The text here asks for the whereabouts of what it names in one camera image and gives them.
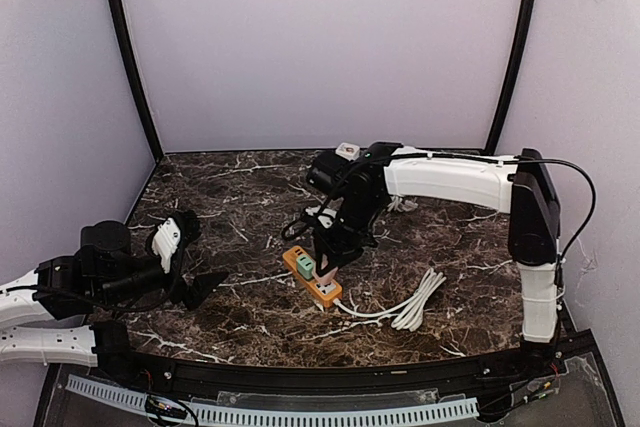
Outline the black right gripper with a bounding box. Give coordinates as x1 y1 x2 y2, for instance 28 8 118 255
311 195 380 276

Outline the pink charger plug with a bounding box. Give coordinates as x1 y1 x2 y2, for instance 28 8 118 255
314 268 338 286

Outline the green charger plug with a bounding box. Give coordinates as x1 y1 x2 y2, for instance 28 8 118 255
296 254 316 281

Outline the orange power strip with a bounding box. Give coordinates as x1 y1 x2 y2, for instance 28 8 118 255
282 246 343 308

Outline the white cube power socket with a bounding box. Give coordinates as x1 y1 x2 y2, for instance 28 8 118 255
335 142 360 161

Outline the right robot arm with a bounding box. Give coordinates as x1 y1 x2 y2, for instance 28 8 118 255
303 142 562 381

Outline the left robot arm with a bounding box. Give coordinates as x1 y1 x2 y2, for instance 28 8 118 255
1 249 228 383

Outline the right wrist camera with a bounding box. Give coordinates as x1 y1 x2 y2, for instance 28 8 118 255
306 150 351 195

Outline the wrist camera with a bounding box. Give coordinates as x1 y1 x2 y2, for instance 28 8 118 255
80 220 131 259
306 150 351 195

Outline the white orange-strip cable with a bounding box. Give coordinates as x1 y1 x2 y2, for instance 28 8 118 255
333 267 447 332

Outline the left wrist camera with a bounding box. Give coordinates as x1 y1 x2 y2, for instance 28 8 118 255
80 220 131 259

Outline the white slotted cable duct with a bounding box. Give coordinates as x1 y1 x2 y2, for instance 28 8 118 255
66 375 479 426

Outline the black frame post left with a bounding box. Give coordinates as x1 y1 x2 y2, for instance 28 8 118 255
107 0 164 163

